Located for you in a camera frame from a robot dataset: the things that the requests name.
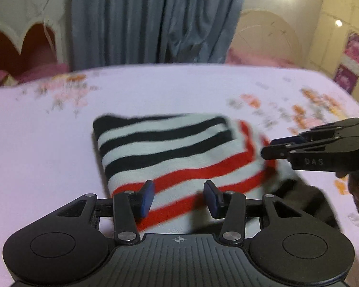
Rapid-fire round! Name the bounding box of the grey-blue curtain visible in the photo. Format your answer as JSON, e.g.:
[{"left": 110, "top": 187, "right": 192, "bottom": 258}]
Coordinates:
[{"left": 70, "top": 0, "right": 249, "bottom": 71}]

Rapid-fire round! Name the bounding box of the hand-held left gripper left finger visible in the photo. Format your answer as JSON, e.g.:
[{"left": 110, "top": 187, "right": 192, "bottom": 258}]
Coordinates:
[{"left": 57, "top": 179, "right": 155, "bottom": 244}]

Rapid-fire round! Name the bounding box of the cream arched headboard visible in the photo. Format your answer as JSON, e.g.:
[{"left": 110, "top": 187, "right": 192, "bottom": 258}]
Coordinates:
[{"left": 232, "top": 8, "right": 303, "bottom": 66}]

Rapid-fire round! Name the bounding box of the white headboard with red panels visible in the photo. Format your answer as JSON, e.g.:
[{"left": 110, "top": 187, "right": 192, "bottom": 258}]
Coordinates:
[{"left": 0, "top": 0, "right": 71, "bottom": 80}]

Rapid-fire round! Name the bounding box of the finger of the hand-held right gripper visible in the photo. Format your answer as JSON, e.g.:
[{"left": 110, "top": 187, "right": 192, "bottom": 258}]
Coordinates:
[
  {"left": 261, "top": 136, "right": 359, "bottom": 160},
  {"left": 271, "top": 118, "right": 359, "bottom": 146}
]

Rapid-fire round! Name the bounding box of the striped knit garment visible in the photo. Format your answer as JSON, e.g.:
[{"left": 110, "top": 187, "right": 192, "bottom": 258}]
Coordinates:
[{"left": 92, "top": 113, "right": 300, "bottom": 235}]

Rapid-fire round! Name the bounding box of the pink floral bedsheet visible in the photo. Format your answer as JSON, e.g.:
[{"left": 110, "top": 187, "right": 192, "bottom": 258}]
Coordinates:
[{"left": 0, "top": 64, "right": 359, "bottom": 287}]

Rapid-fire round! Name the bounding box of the pink wall poster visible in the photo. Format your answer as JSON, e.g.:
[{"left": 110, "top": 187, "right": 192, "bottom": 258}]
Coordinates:
[{"left": 333, "top": 32, "right": 359, "bottom": 94}]

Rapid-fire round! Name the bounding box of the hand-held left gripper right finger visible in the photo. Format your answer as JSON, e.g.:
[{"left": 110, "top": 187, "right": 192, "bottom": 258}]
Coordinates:
[{"left": 203, "top": 180, "right": 303, "bottom": 244}]

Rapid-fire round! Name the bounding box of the pink bedding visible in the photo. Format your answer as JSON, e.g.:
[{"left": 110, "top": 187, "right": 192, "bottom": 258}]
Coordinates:
[{"left": 226, "top": 47, "right": 297, "bottom": 68}]

